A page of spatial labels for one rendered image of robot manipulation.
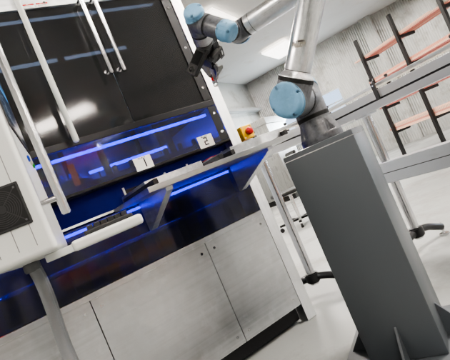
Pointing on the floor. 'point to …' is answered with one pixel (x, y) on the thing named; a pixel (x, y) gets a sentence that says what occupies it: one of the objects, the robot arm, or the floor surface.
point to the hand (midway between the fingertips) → (212, 78)
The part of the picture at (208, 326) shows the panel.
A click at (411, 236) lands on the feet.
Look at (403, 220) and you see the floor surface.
